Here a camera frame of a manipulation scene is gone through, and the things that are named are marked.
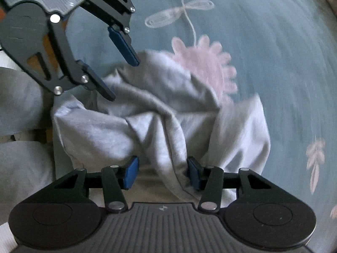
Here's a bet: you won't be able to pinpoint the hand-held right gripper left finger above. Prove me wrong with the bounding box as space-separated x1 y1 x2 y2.
32 156 139 213

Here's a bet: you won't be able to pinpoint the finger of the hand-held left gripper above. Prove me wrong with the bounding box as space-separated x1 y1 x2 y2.
16 13 117 102
81 0 140 67

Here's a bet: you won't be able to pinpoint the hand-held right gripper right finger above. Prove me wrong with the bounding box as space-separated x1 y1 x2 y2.
187 156 293 213

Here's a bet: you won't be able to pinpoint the grey drawstring pants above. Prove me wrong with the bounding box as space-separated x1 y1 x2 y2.
51 50 271 209

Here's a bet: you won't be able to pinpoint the teal floral bed sheet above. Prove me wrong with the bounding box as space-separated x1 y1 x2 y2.
60 0 337 253

